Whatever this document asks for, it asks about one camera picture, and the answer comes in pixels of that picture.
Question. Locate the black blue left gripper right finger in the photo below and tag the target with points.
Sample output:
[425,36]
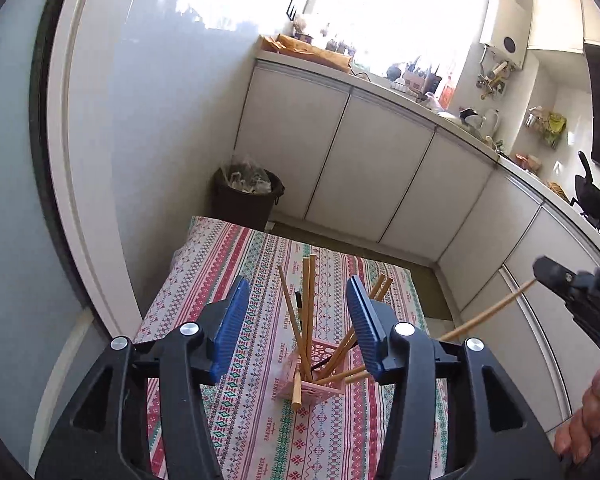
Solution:
[493,433]

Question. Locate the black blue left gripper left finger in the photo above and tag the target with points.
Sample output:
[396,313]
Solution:
[103,432]

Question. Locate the white lower kitchen cabinets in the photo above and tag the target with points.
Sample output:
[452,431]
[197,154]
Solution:
[368,167]

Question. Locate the person's right hand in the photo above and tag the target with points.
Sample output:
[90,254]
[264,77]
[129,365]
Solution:
[575,436]

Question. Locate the black frying pan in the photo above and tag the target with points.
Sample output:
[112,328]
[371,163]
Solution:
[587,193]

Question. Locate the yellow green snack bag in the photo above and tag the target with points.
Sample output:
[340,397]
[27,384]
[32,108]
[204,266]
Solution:
[554,126]

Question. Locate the patterned red green tablecloth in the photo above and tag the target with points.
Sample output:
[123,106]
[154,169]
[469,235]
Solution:
[255,433]

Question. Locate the white electric kettle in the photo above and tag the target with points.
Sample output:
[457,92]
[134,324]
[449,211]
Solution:
[490,122]

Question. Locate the black chopstick in holder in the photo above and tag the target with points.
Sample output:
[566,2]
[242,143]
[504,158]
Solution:
[299,306]

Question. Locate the pink countertop utensil caddy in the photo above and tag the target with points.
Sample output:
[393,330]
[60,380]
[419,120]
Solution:
[419,80]

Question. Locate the dark brown trash bin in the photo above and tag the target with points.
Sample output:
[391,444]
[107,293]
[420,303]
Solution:
[244,209]

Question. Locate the orange cloth on counter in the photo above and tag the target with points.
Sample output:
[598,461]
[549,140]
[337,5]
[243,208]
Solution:
[295,48]

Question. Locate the white wall water heater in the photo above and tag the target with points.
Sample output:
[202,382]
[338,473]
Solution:
[505,30]

